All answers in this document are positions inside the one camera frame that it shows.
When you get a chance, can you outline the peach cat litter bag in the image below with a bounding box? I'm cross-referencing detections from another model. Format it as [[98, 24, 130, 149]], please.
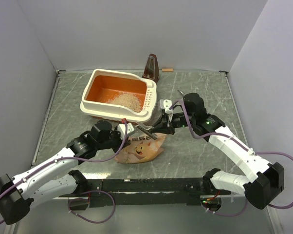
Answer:
[[114, 134, 167, 164]]

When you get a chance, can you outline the clean litter pile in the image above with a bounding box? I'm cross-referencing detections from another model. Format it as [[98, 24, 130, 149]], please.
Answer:
[[106, 93, 142, 113]]

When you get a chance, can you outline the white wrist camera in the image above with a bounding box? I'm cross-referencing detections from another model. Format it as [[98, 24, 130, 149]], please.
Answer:
[[159, 99, 173, 121], [117, 123, 135, 139]]

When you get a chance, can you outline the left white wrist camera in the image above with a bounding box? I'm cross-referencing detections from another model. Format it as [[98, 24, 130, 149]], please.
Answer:
[[117, 123, 135, 139]]

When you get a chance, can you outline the small wooden block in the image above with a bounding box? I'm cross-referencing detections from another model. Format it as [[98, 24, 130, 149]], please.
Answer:
[[162, 68, 174, 72]]

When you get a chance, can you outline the wooden ruler with crown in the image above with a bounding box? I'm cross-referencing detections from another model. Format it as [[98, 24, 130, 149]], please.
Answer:
[[136, 124, 158, 140]]

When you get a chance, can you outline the silver metal scoop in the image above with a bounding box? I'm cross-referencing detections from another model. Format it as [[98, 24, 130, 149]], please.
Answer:
[[177, 90, 185, 96]]

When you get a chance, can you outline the brown wooden metronome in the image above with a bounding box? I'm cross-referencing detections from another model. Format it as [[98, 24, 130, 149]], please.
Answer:
[[142, 54, 160, 83]]

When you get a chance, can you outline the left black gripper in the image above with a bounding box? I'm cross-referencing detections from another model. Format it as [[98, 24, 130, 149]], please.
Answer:
[[96, 125, 130, 154]]

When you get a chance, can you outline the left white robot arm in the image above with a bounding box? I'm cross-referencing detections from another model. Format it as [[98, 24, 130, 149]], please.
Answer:
[[0, 119, 134, 225]]

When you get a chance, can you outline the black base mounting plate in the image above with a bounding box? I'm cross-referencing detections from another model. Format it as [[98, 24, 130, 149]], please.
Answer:
[[68, 178, 218, 208]]

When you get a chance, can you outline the white orange litter box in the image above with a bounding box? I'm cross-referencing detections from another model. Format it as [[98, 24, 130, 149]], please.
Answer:
[[80, 69, 157, 123]]

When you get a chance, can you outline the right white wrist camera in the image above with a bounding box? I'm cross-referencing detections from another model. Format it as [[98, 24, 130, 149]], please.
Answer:
[[159, 99, 173, 121]]

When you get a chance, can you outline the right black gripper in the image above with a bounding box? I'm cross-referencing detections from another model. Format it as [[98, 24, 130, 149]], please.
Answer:
[[151, 112, 195, 135]]

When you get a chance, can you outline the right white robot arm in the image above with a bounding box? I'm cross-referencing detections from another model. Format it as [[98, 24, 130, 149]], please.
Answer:
[[159, 93, 285, 210]]

